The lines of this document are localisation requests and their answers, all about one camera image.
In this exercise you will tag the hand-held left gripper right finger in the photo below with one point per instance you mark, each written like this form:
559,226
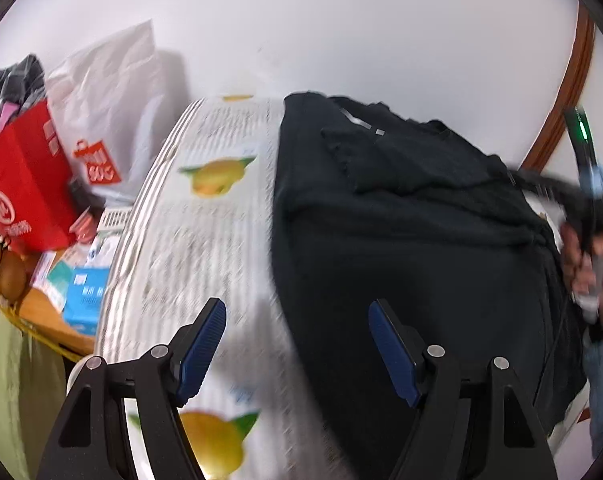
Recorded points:
391,345

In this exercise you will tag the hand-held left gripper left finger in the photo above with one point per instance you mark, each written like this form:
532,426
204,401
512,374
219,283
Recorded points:
204,345

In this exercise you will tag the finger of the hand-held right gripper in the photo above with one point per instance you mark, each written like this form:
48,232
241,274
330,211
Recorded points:
546,185

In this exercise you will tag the black garment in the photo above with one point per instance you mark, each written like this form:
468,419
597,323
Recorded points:
406,240

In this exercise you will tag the fruit print tablecloth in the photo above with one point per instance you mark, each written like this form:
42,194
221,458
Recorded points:
206,240

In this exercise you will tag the blue box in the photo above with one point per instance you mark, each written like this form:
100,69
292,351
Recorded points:
83,302

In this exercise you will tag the green and white box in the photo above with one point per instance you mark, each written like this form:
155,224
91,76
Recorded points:
56,277

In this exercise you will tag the green cloth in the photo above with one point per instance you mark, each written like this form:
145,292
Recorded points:
16,390

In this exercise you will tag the red paper bag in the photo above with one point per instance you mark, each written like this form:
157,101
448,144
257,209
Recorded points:
26,180

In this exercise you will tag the white plastic bag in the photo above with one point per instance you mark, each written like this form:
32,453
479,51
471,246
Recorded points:
116,110

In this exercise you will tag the wooden door frame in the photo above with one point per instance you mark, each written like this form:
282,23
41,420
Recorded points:
566,80

